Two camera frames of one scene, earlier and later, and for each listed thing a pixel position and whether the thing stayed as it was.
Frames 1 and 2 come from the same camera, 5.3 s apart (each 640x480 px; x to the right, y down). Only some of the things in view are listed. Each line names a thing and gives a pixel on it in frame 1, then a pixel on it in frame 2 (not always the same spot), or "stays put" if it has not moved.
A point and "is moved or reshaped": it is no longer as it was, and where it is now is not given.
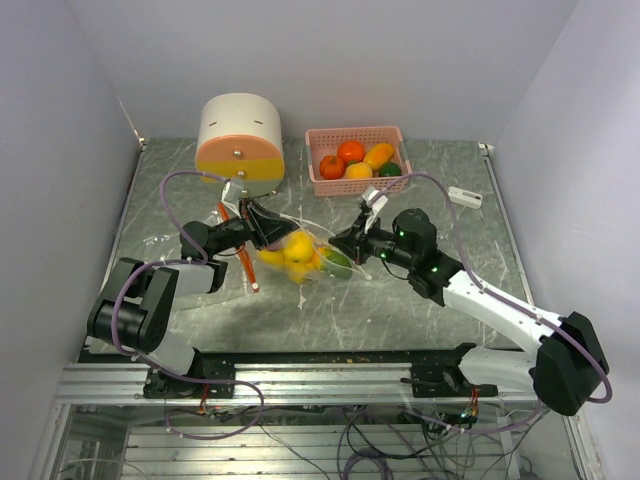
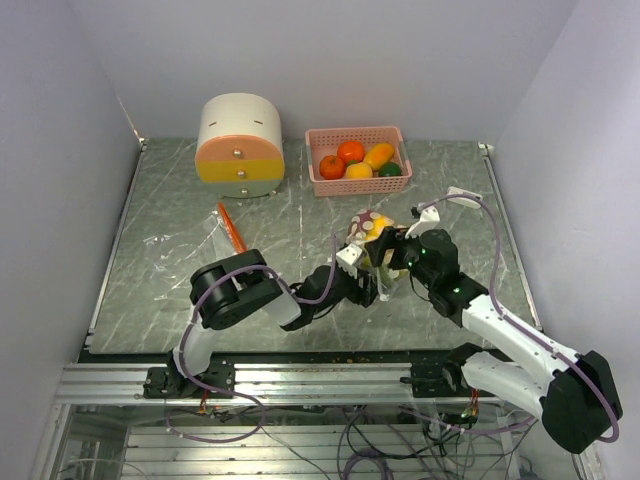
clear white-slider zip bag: [308, 254] → [364, 227]
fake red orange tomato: [331, 167] stays put
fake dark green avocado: [389, 169] stays put
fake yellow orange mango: [378, 155] stays put
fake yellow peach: [359, 170] stays put
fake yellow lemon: [298, 247] is moved or reshaped
